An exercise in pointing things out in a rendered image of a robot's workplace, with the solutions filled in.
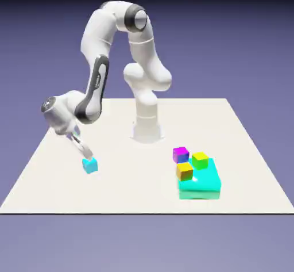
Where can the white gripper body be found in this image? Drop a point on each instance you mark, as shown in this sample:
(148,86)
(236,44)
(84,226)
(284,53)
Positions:
(80,147)

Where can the small cyan cube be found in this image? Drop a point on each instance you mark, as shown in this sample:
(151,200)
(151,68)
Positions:
(90,165)

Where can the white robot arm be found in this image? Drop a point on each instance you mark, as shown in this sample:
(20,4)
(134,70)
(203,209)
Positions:
(142,53)

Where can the small magenta cube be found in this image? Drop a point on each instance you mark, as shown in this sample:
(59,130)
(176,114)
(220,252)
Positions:
(180,154)

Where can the small orange cube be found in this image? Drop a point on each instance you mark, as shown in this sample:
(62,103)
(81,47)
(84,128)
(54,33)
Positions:
(184,171)

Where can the small yellow-green cube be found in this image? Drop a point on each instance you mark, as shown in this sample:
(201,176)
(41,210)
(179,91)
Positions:
(200,160)

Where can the large cyan box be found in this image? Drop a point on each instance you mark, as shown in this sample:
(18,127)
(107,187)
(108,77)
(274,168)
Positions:
(202,182)

